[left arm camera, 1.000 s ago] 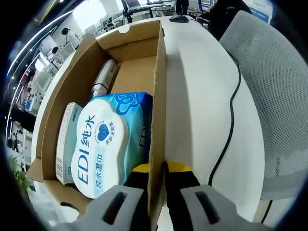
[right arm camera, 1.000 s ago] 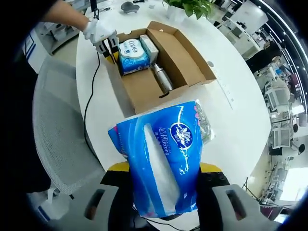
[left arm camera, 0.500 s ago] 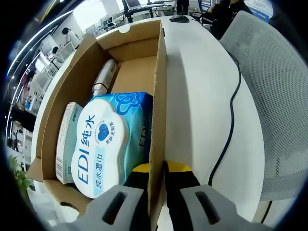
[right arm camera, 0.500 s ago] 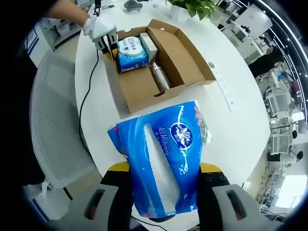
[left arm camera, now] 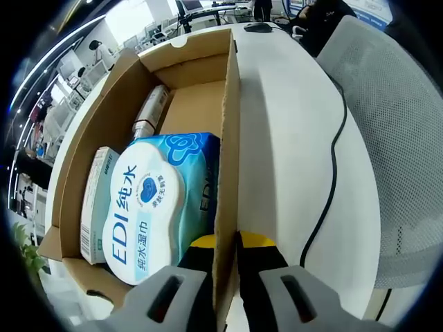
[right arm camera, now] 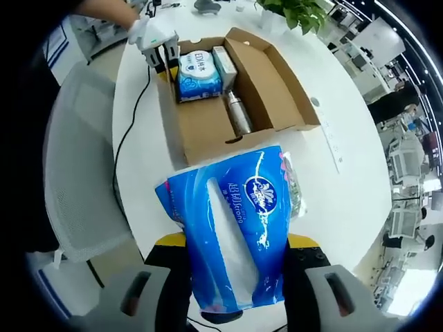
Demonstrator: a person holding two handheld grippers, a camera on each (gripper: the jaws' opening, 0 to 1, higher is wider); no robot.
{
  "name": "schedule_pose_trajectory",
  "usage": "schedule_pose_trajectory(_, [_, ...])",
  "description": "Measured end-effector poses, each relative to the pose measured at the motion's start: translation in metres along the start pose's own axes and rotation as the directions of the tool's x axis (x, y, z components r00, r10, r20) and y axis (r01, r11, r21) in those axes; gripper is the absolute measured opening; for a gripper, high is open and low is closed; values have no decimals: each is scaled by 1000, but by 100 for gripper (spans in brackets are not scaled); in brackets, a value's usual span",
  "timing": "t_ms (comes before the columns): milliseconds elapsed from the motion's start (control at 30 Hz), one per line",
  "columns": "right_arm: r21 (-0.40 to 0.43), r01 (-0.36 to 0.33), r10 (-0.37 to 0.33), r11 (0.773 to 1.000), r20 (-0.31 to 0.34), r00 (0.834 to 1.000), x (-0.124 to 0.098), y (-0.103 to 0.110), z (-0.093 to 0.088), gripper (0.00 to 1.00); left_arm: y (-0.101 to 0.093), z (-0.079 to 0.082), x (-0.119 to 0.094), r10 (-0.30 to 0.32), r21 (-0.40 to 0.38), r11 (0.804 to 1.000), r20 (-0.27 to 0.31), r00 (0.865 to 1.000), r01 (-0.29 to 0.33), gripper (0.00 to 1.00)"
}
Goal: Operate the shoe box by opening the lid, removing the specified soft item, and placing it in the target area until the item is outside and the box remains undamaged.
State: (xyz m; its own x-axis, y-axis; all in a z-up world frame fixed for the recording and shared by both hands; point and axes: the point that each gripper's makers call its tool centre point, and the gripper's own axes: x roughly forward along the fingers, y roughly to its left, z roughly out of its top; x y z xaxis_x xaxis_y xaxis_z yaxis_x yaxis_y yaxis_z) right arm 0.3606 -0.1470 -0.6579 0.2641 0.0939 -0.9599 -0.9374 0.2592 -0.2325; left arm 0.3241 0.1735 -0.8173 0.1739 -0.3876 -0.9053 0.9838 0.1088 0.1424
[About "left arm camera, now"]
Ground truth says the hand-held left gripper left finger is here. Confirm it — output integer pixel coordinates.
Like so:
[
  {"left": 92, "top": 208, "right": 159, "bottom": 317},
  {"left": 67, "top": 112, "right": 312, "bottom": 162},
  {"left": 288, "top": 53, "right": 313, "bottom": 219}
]
[{"left": 78, "top": 234, "right": 217, "bottom": 332}]

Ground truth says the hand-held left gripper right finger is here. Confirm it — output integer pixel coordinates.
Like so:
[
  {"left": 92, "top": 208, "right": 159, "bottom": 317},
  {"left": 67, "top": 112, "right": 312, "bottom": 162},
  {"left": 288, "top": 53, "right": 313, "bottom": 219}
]
[{"left": 237, "top": 230, "right": 388, "bottom": 332}]

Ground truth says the light blue wet wipes pack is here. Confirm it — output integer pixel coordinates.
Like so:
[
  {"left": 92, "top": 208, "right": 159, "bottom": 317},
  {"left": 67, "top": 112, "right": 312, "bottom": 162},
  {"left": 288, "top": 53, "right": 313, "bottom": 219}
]
[{"left": 102, "top": 131, "right": 222, "bottom": 286}]

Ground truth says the pale green small carton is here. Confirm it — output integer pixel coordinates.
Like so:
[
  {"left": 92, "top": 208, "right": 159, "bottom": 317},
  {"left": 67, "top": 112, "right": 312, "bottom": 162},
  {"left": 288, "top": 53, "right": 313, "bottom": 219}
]
[{"left": 79, "top": 146, "right": 122, "bottom": 266}]

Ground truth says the brown cardboard shoe box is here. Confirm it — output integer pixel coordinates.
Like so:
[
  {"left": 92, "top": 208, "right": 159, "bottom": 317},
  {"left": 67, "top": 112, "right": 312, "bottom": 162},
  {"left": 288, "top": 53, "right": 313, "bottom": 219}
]
[{"left": 37, "top": 28, "right": 242, "bottom": 332}]

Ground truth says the green potted plant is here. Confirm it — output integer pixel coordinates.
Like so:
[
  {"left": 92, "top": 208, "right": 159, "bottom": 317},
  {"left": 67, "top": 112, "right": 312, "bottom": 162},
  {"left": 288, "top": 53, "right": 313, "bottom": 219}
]
[{"left": 12, "top": 223, "right": 48, "bottom": 276}]

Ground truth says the white mesh office chair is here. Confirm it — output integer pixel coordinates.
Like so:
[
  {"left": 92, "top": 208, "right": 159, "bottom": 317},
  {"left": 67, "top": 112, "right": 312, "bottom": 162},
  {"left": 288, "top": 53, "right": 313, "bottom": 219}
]
[{"left": 316, "top": 15, "right": 443, "bottom": 290}]

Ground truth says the black computer mouse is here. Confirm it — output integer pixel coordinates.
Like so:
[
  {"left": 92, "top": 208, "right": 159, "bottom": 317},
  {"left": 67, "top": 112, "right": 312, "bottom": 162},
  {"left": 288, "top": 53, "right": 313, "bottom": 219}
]
[{"left": 243, "top": 21, "right": 273, "bottom": 33}]

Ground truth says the black desk stand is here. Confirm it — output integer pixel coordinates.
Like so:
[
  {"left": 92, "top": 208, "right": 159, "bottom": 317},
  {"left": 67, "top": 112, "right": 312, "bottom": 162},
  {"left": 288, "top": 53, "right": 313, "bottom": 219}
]
[{"left": 176, "top": 0, "right": 222, "bottom": 34}]

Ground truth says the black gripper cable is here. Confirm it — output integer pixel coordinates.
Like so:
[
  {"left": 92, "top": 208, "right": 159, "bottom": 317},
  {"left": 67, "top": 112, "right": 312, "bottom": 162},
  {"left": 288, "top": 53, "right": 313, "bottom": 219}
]
[{"left": 299, "top": 77, "right": 348, "bottom": 269}]

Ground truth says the blue white wall board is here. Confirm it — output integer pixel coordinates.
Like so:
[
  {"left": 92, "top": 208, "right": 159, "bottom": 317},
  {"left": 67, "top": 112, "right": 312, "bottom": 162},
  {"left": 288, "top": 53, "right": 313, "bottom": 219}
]
[{"left": 345, "top": 0, "right": 394, "bottom": 27}]

